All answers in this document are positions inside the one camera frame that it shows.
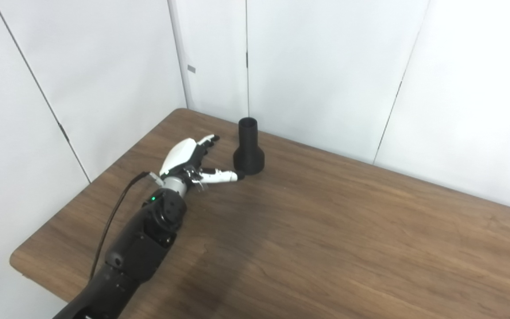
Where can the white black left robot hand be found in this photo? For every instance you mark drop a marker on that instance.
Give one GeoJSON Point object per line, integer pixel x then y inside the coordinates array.
{"type": "Point", "coordinates": [179, 153]}

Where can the black plastic nozzle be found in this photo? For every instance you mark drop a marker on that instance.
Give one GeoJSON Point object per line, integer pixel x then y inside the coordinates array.
{"type": "Point", "coordinates": [248, 155]}

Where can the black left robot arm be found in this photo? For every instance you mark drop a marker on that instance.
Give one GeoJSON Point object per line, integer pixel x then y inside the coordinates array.
{"type": "Point", "coordinates": [135, 252]}

